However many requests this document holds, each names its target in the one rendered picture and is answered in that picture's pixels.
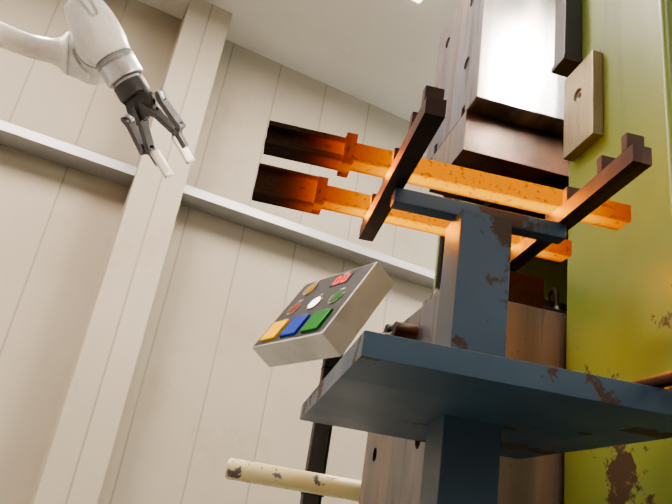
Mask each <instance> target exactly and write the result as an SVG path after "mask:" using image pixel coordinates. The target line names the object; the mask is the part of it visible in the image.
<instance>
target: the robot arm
mask: <svg viewBox="0 0 672 504"><path fill-rule="evenodd" d="M64 12H65V17H66V21H67V24H68V27H69V29H70V31H71V32H66V33H65V34H64V35H62V36H60V37H57V38H46V37H40V36H36V35H32V34H29V33H26V32H24V31H21V30H19V29H17V28H15V27H12V26H10V25H8V24H6V23H4V22H1V21H0V48H3V49H6V50H8V51H11V52H14V53H17V54H20V55H22V56H25V57H29V58H32V59H35V60H39V61H43V62H46V63H50V64H53V65H55V66H57V67H58V68H60V69H61V70H62V72H63V73H64V74H65V75H68V76H71V77H74V78H76V79H78V80H80V81H82V82H84V83H87V84H90V85H100V84H103V83H106V84H107V86H108V87H109V88H110V89H114V92H115V93H116V95H117V97H118V98H119V100H120V102H121V103H123V104H124V105H125V106H126V110H127V114H126V115H125V116H124V117H121V119H120V120H121V122H122V123H123V124H124V125H125V126H126V128H127V130H128V132H129V134H130V136H131V138H132V140H133V142H134V144H135V146H136V148H137V150H138V152H139V154H140V155H146V154H147V155H149V157H150V158H151V160H152V162H153V163H154V165H155V166H158V168H159V169H160V171H161V173H162V174H163V176H164V178H168V177H170V176H172V175H174V173H173V172H172V170H171V168H170V167H169V165H168V163H167V162H166V160H165V158H164V157H163V155H162V153H161V152H160V150H159V149H155V145H154V142H153V138H152V134H151V131H150V127H149V118H150V116H151V117H154V118H155V119H156V120H157V121H158V122H159V123H160V124H161V125H162V126H163V127H165V128H166V129H167V130H168V131H169V132H170V133H171V134H172V135H171V136H172V137H171V139H172V141H173V142H174V144H175V146H176V147H177V149H178V151H179V152H180V154H181V156H182V157H183V159H184V161H185V162H186V164H189V163H191V162H194V161H195V159H194V157H193V155H192V153H191V152H190V150H189V148H188V147H187V146H189V145H188V142H187V140H186V139H185V137H184V135H183V133H182V131H183V129H184V128H185V127H186V124H185V122H184V121H183V120H182V118H181V117H180V116H179V114H178V113H177V111H176V110H175V109H174V107H173V106H172V104H171V103H170V102H169V100H168V99H167V96H166V93H165V91H164V90H160V91H156V92H155V93H153V92H151V91H150V86H149V85H148V83H147V81H146V80H145V78H144V76H143V75H141V74H142V73H143V69H142V67H141V65H140V64H139V62H138V60H137V59H136V57H135V55H134V53H133V51H132V50H131V48H130V46H129V43H128V40H127V36H126V34H125V32H124V30H123V28H122V27H121V25H120V23H119V21H118V20H117V18H116V17H115V15H114V14H113V12H112V11H111V9H110V8H109V7H108V6H107V4H106V3H105V2H104V1H103V0H68V2H67V3H66V4H65V5H64ZM156 101H157V102H158V104H159V105H160V107H161V108H162V110H163V111H164V112H165V114H166V115H167V116H168V117H167V116H166V115H165V114H164V113H163V112H162V110H161V109H160V108H159V107H158V106H157V105H156ZM132 116H133V117H134V118H133V117H132ZM134 119H135V121H134ZM141 121H142V122H141ZM135 122H136V123H135Z"/></svg>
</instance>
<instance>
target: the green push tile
mask: <svg viewBox="0 0 672 504"><path fill-rule="evenodd" d="M332 311H333V309H332V308H329V309H325V310H321V311H318V312H315V313H314V314H313V315H312V317H311V318H310V319H309V320H308V322H307V323H306V324H305V325H304V326H303V328H302V329H301V330H300V332H301V333H306V332H311V331H315V330H318V329H319V328H320V327H321V325H322V324H323V323H324V321H325V320H326V319H327V318H328V316H329V315H330V314H331V312H332Z"/></svg>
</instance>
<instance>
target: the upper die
mask: <svg viewBox="0 0 672 504"><path fill-rule="evenodd" d="M432 160H434V161H439V162H443V163H448V164H452V165H456V166H461V167H465V168H469V169H474V170H478V171H483V172H487V173H491V174H496V175H497V174H498V173H499V172H500V171H505V172H509V173H513V174H517V175H521V176H524V177H528V178H532V179H536V180H540V181H544V182H548V183H552V184H556V185H559V186H563V187H567V186H569V161H568V160H564V159H563V136H559V135H555V134H552V133H548V132H544V131H541V130H537V129H533V128H529V127H526V126H522V125H518V124H515V123H511V122H507V121H504V120H500V119H496V118H492V117H489V116H485V115H481V114H478V113H474V112H470V111H466V112H465V113H464V115H463V116H462V117H461V119H460V120H459V122H458V123H457V124H456V126H455V127H454V128H453V130H452V131H451V132H450V134H449V135H448V136H447V138H446V139H445V141H444V142H443V143H442V145H441V146H440V147H439V149H438V150H437V151H436V153H435V154H434V155H433V157H432ZM429 192H431V193H435V194H439V195H443V196H447V197H451V198H455V199H459V200H463V201H467V202H471V203H475V204H479V205H483V206H484V201H483V200H479V199H474V198H470V197H466V196H461V195H457V194H452V193H448V192H443V191H439V190H434V189H430V188H429Z"/></svg>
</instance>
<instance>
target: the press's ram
mask: <svg viewBox="0 0 672 504"><path fill-rule="evenodd" d="M555 6H556V0H461V1H460V3H459V4H458V6H457V8H456V10H455V12H454V13H453V15H452V17H451V19H450V21H449V22H448V24H447V26H446V28H445V29H444V31H443V33H442V35H441V37H440V43H439V52H438V61H437V70H436V78H435V87H437V88H441V89H444V90H445V94H444V100H447V104H446V114H445V118H444V120H443V122H442V123H441V125H440V127H439V129H438V130H437V132H436V134H435V136H434V137H433V139H432V141H431V142H430V144H429V146H428V148H427V157H426V159H430V160H432V157H433V155H434V154H435V153H436V151H437V150H438V149H439V147H440V146H441V145H442V143H443V142H444V141H445V139H446V138H447V136H448V135H449V134H450V132H451V131H452V130H453V128H454V127H455V126H456V124H457V123H458V122H459V120H460V119H461V117H462V116H463V115H464V113H465V112H466V111H470V112H474V113H478V114H481V115H485V116H489V117H492V118H496V119H500V120H504V121H507V122H511V123H515V124H518V125H522V126H526V127H529V128H533V129H537V130H541V131H544V132H548V133H552V134H555V135H559V136H563V137H564V86H565V80H566V78H567V77H564V76H560V75H557V74H553V73H551V68H552V67H553V66H554V42H555Z"/></svg>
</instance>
